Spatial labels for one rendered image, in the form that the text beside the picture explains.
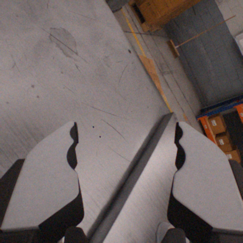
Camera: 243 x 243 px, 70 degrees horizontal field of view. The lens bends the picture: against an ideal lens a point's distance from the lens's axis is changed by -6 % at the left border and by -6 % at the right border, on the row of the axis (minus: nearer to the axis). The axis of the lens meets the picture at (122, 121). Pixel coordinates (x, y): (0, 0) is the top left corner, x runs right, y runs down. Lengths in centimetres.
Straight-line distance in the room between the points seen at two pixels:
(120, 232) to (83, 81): 43
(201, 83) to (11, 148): 454
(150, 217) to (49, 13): 70
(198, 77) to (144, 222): 435
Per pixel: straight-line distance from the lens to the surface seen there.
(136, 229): 55
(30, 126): 45
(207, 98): 479
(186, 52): 476
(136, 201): 55
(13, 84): 47
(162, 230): 62
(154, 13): 348
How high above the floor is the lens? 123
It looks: 39 degrees down
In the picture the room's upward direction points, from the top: 68 degrees clockwise
